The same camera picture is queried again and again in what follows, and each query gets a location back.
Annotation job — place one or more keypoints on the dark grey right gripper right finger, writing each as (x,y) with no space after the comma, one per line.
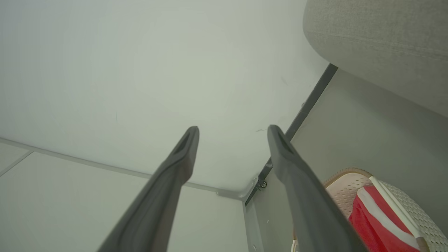
(308,210)

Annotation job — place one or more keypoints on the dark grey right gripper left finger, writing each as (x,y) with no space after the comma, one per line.
(157,203)

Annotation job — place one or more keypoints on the red garment with white stripe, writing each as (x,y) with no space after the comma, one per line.
(371,227)

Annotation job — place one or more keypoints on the grey fabric sofa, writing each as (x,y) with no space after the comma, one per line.
(385,35)

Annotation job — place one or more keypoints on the white perforated laundry basket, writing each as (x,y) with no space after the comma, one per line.
(344,196)

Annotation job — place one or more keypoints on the small black caster wheel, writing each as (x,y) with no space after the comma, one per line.
(263,184)

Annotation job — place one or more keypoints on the black baseboard strip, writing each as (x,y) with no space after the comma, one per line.
(308,105)

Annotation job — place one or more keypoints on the grey metal corner rail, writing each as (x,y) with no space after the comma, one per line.
(238,193)

